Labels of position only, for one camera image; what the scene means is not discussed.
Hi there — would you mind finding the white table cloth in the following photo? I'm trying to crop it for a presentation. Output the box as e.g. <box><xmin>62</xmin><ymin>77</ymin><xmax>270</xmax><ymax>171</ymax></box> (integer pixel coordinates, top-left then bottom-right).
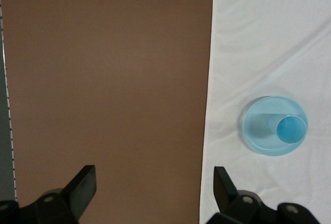
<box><xmin>198</xmin><ymin>0</ymin><xmax>331</xmax><ymax>224</ymax></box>

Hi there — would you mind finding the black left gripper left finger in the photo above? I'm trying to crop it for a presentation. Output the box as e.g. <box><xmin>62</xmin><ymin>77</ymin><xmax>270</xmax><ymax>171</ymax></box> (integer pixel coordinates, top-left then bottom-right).
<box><xmin>17</xmin><ymin>165</ymin><xmax>98</xmax><ymax>224</ymax></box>

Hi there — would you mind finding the blue cup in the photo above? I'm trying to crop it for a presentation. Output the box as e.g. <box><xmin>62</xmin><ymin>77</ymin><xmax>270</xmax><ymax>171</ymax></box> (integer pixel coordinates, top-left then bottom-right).
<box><xmin>267</xmin><ymin>114</ymin><xmax>308</xmax><ymax>145</ymax></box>

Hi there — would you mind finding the blue plate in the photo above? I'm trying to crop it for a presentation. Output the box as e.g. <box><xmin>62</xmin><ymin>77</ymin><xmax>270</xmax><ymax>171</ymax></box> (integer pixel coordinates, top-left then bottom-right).
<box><xmin>242</xmin><ymin>95</ymin><xmax>309</xmax><ymax>157</ymax></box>

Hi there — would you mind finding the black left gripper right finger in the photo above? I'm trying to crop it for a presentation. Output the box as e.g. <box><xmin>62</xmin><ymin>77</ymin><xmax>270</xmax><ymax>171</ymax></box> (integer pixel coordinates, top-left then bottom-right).
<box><xmin>200</xmin><ymin>166</ymin><xmax>279</xmax><ymax>224</ymax></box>

